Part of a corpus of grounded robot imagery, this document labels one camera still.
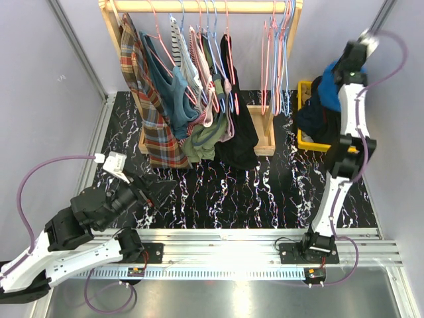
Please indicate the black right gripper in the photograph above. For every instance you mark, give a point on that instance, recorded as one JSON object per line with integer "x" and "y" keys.
{"x": 360, "y": 61}

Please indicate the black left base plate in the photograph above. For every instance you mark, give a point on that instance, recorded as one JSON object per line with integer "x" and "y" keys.
{"x": 150, "y": 251}

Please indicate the blue tank top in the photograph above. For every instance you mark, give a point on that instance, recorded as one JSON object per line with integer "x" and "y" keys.
{"x": 327, "y": 90}

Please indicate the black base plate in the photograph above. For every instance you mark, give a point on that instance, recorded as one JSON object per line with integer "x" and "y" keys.
{"x": 291, "y": 253}
{"x": 150, "y": 251}

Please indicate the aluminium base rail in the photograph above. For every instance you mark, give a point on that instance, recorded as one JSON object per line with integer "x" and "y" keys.
{"x": 252, "y": 254}

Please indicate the dark clothes pile in bin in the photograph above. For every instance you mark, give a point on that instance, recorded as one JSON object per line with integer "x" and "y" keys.
{"x": 320, "y": 124}

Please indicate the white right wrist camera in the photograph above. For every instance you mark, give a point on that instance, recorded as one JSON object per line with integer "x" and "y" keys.
{"x": 369, "y": 39}

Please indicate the green hanging garment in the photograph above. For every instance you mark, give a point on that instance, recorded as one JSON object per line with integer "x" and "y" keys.
{"x": 205, "y": 152}

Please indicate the teal hanging tank top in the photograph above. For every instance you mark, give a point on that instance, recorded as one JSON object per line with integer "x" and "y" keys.
{"x": 172, "y": 87}

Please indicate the plaid hanging shirt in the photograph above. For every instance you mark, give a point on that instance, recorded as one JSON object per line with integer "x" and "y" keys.
{"x": 163, "y": 148}

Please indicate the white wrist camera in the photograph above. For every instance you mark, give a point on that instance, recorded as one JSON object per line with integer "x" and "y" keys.
{"x": 114, "y": 164}
{"x": 369, "y": 39}

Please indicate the yellow plastic bin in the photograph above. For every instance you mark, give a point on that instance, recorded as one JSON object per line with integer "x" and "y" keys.
{"x": 303, "y": 94}

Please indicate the striped hanging garment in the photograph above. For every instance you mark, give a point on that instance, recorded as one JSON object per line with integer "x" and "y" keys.
{"x": 180, "y": 54}

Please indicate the black hanging garment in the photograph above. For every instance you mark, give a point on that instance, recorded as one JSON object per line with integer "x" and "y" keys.
{"x": 238, "y": 151}

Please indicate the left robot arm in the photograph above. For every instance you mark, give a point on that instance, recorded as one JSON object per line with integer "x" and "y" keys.
{"x": 54, "y": 257}

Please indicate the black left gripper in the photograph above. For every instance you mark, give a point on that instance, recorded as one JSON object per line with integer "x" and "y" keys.
{"x": 158, "y": 191}

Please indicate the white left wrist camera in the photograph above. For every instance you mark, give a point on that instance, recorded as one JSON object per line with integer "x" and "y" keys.
{"x": 114, "y": 164}

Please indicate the empty hangers bunch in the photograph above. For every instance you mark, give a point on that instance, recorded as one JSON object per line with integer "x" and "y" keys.
{"x": 280, "y": 31}

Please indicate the wooden clothes rack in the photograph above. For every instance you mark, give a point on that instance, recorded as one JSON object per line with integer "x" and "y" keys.
{"x": 113, "y": 11}

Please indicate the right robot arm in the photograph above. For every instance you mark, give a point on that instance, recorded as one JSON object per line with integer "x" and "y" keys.
{"x": 348, "y": 155}

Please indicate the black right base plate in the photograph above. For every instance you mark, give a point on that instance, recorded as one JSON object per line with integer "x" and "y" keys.
{"x": 291, "y": 253}

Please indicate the pink wire hanger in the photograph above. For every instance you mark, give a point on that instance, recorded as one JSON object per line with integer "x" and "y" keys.
{"x": 265, "y": 58}

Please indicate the pink hanging garment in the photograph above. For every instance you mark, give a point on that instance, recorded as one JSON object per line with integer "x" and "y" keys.
{"x": 203, "y": 59}

